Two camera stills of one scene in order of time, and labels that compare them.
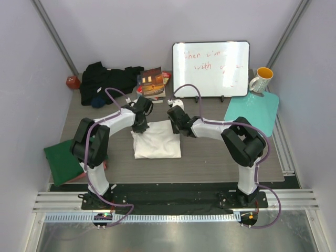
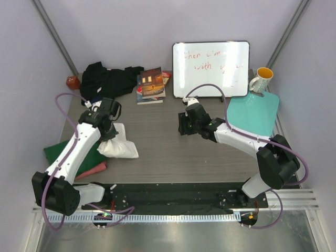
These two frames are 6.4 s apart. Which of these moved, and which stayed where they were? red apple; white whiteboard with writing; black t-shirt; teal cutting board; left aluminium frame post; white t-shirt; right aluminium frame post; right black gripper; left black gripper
Moved: right black gripper; left black gripper; white t-shirt
Stayed: left aluminium frame post; black t-shirt; right aluminium frame post; teal cutting board; red apple; white whiteboard with writing
